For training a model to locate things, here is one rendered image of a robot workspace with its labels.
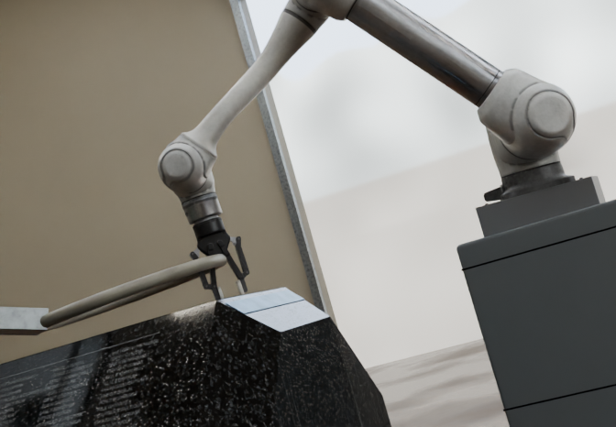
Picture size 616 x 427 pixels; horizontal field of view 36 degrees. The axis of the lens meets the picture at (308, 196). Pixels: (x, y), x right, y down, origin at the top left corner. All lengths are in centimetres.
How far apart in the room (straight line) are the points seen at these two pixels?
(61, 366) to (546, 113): 116
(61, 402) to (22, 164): 635
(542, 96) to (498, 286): 46
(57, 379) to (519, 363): 109
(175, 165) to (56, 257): 565
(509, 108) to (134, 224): 544
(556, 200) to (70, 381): 122
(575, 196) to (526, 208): 12
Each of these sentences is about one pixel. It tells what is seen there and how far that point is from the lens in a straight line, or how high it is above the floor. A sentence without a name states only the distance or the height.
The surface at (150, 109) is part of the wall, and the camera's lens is 737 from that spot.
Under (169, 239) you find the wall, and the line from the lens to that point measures 725.
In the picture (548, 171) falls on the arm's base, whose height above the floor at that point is 91.
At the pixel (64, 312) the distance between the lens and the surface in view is 217.
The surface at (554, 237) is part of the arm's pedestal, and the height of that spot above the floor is 75.
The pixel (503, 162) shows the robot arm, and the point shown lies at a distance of 243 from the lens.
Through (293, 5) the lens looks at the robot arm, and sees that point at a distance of 242.
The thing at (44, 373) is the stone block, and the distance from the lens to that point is 177.
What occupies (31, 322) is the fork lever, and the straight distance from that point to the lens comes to 224.
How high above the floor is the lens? 74
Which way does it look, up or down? 7 degrees up
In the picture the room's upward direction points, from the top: 16 degrees counter-clockwise
